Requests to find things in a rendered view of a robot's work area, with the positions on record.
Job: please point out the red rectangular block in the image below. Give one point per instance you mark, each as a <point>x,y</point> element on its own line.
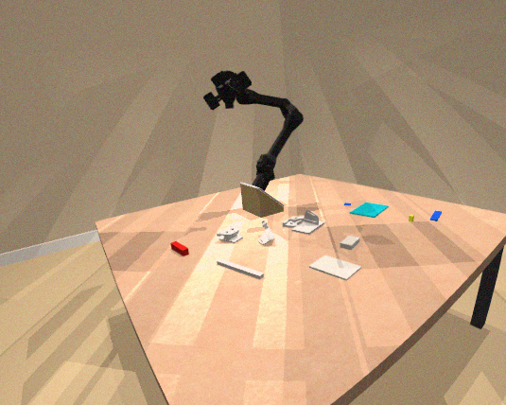
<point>179,248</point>

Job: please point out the blue flat rectangular block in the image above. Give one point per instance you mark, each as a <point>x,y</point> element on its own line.
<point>436,215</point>

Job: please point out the small white rectangular block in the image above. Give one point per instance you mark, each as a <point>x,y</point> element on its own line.
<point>349,242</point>

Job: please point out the white flat bar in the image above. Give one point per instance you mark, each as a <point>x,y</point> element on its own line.
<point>240,269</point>

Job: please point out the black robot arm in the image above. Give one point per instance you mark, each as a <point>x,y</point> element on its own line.
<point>293,119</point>

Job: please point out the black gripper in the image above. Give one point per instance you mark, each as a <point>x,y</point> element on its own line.
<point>228,91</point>

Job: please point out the cyan flat square plate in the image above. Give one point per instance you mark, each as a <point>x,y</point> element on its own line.
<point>369,209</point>

